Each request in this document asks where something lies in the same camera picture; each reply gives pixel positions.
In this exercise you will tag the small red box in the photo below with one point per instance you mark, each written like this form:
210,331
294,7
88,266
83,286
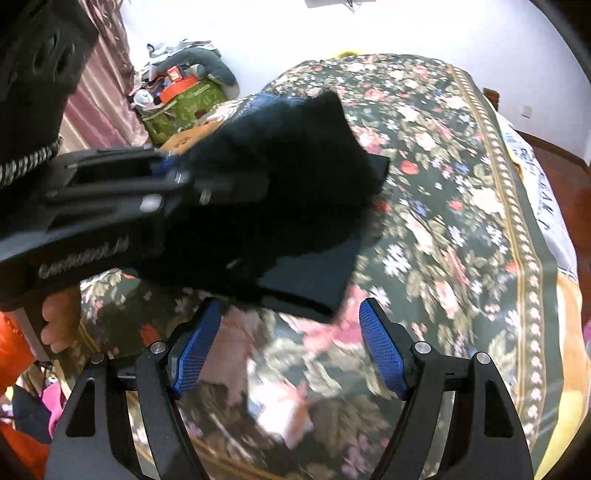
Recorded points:
174,72

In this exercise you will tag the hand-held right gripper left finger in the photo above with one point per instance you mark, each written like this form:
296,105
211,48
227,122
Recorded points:
196,350

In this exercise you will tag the blue jeans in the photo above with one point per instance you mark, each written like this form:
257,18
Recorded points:
272,99

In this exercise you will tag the black pants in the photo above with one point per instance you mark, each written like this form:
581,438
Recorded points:
286,184

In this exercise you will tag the green storage bag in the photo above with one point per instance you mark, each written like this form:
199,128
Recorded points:
189,104

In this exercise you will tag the person's left hand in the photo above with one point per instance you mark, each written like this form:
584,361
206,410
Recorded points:
60,323

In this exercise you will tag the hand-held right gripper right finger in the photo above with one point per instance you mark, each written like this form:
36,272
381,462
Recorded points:
383,350

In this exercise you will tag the yellow foam hoop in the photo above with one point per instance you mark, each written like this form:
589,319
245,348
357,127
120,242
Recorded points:
351,52

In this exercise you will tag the floral blanket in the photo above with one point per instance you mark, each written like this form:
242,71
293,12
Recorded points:
438,230

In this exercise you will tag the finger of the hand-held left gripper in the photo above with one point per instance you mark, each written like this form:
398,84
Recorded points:
221,189
115,159

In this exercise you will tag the white wall socket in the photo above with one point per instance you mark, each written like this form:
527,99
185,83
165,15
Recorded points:
525,111

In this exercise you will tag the orange box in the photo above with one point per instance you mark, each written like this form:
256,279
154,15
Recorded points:
178,87

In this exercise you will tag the pile of clothes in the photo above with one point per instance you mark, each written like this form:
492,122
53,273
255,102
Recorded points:
157,50

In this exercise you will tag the white printed sheet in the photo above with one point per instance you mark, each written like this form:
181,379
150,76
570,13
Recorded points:
554,230

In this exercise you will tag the striped pink curtain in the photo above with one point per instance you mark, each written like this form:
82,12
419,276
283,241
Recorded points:
101,92

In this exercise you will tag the orange yellow bedsheet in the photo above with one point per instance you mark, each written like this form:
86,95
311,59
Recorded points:
568,346

